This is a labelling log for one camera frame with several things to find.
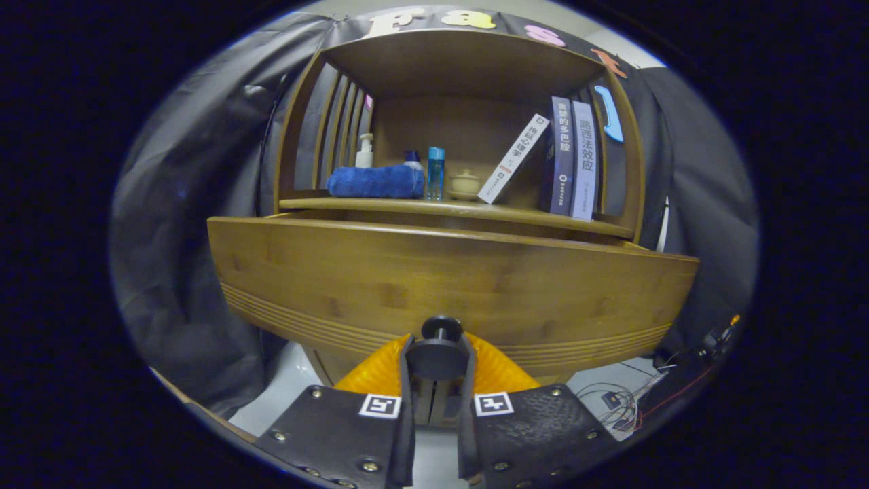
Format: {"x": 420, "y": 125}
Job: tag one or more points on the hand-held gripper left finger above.
{"x": 407, "y": 435}

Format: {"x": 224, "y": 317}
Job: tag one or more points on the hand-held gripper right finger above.
{"x": 466, "y": 435}

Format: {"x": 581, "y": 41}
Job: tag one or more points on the wooden drawer with black knob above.
{"x": 441, "y": 278}

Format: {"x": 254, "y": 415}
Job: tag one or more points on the wooden countertop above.
{"x": 475, "y": 209}

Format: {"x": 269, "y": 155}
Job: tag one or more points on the wooden cabinet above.
{"x": 461, "y": 68}

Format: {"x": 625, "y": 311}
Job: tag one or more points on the cream lidded teacup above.
{"x": 465, "y": 185}

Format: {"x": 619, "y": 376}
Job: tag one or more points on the blue folded towel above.
{"x": 373, "y": 182}

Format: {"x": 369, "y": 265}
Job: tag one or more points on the clear blue bottle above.
{"x": 435, "y": 176}

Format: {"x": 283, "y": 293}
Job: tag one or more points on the white bottle with blue cap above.
{"x": 412, "y": 163}

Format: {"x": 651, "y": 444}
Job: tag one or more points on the white pump bottle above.
{"x": 364, "y": 159}

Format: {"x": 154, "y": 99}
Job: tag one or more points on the white book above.
{"x": 514, "y": 159}

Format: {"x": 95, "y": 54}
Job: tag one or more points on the dark navy book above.
{"x": 560, "y": 163}

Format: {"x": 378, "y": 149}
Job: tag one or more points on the black backdrop cloth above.
{"x": 190, "y": 238}

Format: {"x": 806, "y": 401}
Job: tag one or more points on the lavender book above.
{"x": 585, "y": 163}

